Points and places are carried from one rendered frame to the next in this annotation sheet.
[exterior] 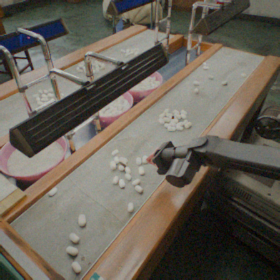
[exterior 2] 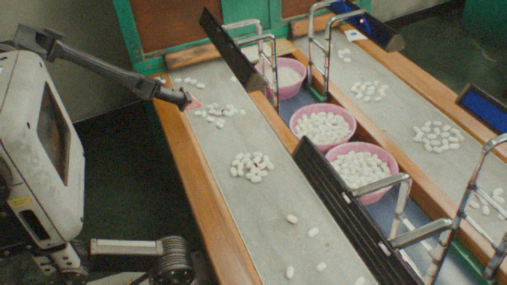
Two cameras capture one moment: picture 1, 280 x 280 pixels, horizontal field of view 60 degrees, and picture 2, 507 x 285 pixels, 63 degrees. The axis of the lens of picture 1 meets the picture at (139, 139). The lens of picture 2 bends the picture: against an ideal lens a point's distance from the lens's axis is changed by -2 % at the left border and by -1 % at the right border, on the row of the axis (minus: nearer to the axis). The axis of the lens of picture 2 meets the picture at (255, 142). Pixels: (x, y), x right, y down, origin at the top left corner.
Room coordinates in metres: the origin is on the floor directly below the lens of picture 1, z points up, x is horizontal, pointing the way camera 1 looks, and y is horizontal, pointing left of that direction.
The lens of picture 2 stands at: (1.57, -1.06, 1.85)
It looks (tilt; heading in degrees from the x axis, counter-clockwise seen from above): 41 degrees down; 126
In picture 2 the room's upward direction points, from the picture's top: 6 degrees counter-clockwise
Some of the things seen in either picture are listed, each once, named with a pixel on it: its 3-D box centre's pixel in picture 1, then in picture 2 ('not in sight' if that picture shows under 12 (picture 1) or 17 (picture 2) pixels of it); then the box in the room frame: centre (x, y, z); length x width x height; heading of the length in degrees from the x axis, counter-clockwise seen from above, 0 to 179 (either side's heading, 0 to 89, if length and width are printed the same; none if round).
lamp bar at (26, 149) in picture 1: (105, 85); (227, 43); (0.66, 0.10, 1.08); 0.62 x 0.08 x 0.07; 143
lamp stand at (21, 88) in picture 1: (30, 88); (334, 53); (0.95, 0.48, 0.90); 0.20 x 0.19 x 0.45; 143
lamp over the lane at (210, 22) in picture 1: (226, 11); (365, 227); (1.43, -0.48, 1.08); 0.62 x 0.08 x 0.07; 143
